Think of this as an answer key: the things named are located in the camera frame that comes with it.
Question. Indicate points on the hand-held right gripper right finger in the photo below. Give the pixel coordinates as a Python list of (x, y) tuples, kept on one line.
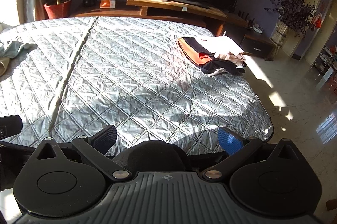
[(230, 139)]

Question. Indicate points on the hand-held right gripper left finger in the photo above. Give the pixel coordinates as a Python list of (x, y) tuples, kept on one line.
[(104, 138)]

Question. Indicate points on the white blue printed t-shirt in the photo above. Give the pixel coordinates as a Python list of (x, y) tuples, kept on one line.
[(15, 49)]

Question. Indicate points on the beige fleece garment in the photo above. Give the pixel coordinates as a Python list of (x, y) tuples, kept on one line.
[(4, 67)]

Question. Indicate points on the dark folded garment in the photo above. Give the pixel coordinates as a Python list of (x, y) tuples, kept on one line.
[(226, 66)]

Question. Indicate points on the grey quilted blanket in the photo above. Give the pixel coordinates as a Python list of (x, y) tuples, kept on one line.
[(144, 68)]

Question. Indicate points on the orange folded garment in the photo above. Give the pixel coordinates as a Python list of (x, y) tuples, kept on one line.
[(189, 55)]

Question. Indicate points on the white folded garment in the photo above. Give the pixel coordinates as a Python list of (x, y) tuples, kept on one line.
[(223, 46)]

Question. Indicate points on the dark wooden cabinet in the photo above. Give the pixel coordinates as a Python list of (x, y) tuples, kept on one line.
[(256, 46)]

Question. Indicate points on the white power strip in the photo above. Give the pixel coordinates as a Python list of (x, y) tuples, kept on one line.
[(256, 28)]

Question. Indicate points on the cluttered metal shelf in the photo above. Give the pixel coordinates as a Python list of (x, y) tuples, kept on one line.
[(326, 68)]

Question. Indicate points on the orange tissue box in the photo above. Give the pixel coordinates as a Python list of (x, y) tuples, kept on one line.
[(106, 3)]

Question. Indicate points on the dried bouquet in woven vase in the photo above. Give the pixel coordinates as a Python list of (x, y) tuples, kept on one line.
[(292, 8)]

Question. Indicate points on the red hanging ornament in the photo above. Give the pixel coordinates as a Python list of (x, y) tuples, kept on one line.
[(317, 19)]

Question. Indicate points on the cream door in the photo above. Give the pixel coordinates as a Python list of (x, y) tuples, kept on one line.
[(310, 3)]

